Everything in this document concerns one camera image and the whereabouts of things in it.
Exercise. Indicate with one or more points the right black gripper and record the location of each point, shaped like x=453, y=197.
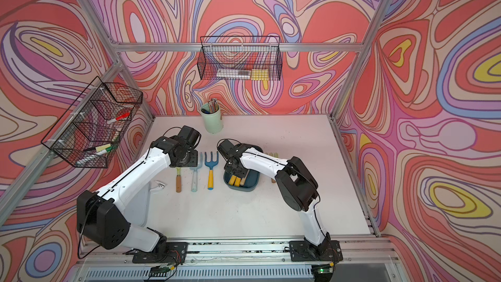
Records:
x=227, y=168

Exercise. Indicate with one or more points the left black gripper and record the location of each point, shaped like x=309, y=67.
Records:
x=194, y=160

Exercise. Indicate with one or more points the light blue rake pale handle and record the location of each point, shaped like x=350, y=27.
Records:
x=194, y=183

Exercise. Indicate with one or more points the lime rake wooden handle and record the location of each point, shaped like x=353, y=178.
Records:
x=273, y=155

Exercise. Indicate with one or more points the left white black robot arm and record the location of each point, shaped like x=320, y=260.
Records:
x=101, y=213

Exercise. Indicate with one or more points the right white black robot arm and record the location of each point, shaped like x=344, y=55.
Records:
x=296, y=184

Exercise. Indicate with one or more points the teal plastic storage box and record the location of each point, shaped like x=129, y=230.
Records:
x=252, y=176

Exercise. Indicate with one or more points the mint green pen cup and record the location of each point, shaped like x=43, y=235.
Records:
x=212, y=118

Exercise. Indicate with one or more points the pens in cup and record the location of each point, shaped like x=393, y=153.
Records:
x=211, y=107

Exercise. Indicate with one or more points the green marker in basket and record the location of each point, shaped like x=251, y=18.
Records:
x=99, y=150

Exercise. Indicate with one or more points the red marker in basket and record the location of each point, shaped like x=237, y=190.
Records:
x=119, y=118

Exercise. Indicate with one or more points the clear tube in back basket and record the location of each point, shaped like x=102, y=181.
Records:
x=233, y=74

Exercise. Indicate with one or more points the yellow item in back basket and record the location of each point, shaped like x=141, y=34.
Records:
x=260, y=74

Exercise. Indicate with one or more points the left black wire basket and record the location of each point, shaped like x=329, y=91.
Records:
x=86, y=126

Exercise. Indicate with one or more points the black wire basket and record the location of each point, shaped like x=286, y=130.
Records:
x=243, y=52
x=86, y=126

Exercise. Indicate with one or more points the back black wire basket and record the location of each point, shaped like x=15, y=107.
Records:
x=243, y=52

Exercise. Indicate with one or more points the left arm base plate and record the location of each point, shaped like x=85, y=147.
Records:
x=165, y=252

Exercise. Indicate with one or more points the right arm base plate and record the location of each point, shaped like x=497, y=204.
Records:
x=303, y=251

